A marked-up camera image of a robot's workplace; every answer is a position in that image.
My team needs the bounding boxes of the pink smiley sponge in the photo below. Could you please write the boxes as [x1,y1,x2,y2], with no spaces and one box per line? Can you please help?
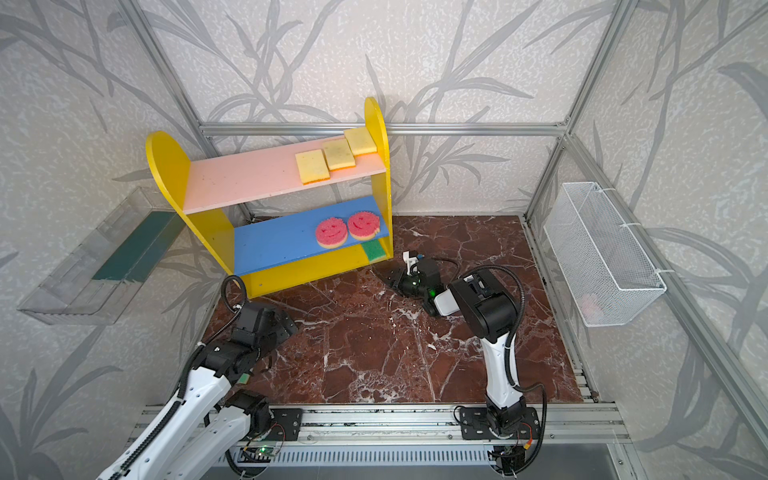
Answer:
[315,217,348,249]
[347,211,381,241]

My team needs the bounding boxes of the orange yellow sponge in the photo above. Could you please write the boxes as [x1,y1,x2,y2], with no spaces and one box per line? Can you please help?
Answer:
[295,149,330,185]

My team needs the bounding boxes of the blue lower shelf board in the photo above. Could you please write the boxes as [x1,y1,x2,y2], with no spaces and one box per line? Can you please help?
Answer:
[234,196,389,277]

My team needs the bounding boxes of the pink top shelf board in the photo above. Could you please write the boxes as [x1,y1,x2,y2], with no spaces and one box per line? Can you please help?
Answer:
[183,139,387,214]

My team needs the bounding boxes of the green circuit board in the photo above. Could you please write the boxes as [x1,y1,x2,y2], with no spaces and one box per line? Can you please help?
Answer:
[239,445,281,464]

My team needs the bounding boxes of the dark green scouring pad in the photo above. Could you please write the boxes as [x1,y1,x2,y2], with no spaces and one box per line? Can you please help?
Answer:
[92,211,184,283]

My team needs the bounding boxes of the pink item in basket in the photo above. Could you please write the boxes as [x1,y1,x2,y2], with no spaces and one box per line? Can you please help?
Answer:
[578,294,604,323]

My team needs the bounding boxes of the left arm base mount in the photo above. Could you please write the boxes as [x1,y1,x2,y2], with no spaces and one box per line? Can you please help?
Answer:
[244,408,304,442]

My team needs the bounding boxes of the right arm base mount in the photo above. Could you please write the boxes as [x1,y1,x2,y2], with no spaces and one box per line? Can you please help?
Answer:
[453,405,541,442]

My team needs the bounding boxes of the white wire mesh basket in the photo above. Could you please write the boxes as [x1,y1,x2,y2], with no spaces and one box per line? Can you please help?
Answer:
[544,182,667,328]

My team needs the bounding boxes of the clear plastic wall tray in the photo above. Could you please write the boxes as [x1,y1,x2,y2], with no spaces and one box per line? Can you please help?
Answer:
[18,187,180,326]

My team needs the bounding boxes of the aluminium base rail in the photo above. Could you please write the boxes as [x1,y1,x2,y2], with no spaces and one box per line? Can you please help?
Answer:
[122,403,631,448]

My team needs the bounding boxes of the aluminium enclosure frame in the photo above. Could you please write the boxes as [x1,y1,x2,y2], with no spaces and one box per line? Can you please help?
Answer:
[118,1,767,447]

